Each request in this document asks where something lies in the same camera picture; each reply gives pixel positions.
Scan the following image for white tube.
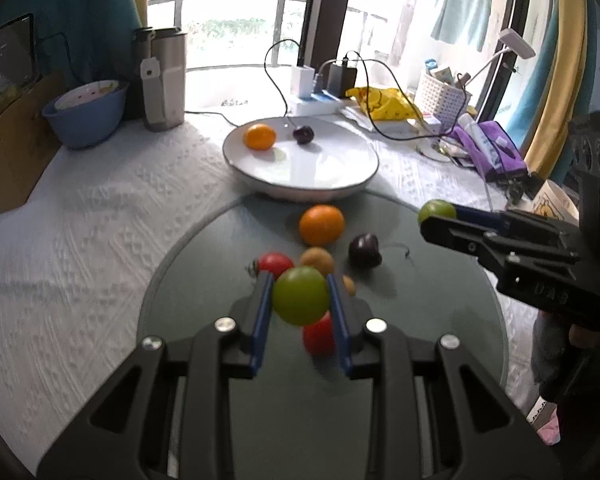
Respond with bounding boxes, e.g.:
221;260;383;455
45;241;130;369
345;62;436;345
457;112;506;161

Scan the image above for white power strip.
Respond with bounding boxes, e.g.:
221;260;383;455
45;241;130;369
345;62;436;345
285;91;353;117

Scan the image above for cartoon mug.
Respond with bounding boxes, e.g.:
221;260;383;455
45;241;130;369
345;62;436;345
532;179;580;223

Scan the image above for large orange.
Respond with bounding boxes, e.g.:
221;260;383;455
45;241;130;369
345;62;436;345
298;204;346;247

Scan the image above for small orange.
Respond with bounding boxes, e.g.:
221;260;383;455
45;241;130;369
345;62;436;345
243;123;277;152

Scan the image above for stainless steel tumbler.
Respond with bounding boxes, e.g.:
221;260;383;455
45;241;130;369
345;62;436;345
132;26;188;133

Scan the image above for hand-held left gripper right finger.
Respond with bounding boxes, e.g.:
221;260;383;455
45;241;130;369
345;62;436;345
326;274;563;480

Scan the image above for red tomato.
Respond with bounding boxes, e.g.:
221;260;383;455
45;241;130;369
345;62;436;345
256;252;296;281
302;311;337;357

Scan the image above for hanging teal towel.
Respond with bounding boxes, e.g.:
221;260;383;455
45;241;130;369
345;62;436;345
430;0;496;53

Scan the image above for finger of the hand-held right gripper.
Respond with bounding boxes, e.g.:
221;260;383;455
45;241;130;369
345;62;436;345
419;215;581;275
450;202;581;251

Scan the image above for dark window post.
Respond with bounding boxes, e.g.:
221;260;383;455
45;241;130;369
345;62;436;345
300;0;358;68

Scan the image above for black key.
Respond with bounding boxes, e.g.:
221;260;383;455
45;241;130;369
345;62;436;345
500;175;543;206

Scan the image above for round grey mat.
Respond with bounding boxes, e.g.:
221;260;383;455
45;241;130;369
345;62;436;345
136;186;510;480

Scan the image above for yellow plastic bag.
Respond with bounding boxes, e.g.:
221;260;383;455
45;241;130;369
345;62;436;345
346;86;423;121

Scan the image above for white plate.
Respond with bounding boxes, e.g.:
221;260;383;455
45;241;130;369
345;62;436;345
222;116;381;204

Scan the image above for black charger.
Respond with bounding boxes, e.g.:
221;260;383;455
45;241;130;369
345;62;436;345
326;61;358;98

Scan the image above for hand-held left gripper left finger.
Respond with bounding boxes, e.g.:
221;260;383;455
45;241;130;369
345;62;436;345
37;272;276;480

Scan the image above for white charger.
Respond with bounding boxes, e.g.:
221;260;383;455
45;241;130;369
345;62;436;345
290;65;317;100

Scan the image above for large green fruit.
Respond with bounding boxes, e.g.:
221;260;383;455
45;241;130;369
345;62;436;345
272;266;331;327

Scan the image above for purple pouch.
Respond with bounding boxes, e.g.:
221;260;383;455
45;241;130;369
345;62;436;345
450;120;528;183

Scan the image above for blue bowl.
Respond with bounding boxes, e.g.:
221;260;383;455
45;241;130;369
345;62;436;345
41;80;130;150

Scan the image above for teal curtain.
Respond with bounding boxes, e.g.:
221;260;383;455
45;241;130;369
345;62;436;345
505;0;600;191
0;0;146;91

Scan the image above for brown kiwi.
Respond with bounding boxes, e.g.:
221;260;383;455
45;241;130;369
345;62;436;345
300;247;336;276

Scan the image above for small green fruit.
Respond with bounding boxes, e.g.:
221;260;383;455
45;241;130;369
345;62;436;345
418;199;458;225

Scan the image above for white desk lamp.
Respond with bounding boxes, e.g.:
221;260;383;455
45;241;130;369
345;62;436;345
462;29;537;96

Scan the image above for balcony railing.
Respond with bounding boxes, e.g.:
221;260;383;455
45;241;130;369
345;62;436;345
147;0;391;68

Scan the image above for cardboard box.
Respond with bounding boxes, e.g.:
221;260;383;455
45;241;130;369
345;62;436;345
0;71;68;221

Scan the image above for black cable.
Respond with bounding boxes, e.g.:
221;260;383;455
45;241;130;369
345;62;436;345
320;51;456;141
264;39;306;131

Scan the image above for white woven basket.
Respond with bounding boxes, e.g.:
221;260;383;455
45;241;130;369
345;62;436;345
417;71;473;128

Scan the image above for black tablet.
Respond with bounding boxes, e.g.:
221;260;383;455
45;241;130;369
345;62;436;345
0;12;37;92

